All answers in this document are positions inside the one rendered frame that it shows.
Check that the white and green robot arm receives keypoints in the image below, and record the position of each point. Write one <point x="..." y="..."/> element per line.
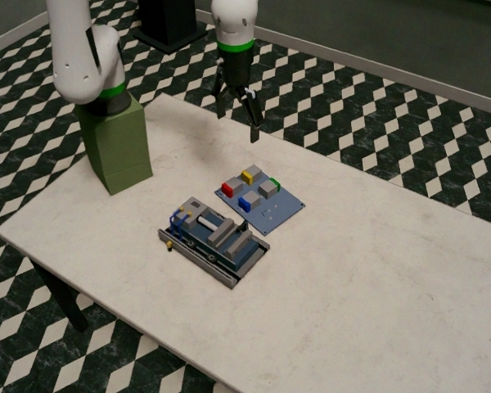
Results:
<point x="80" y="78"/>

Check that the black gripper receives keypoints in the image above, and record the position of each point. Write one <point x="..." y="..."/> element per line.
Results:
<point x="239" y="80"/>

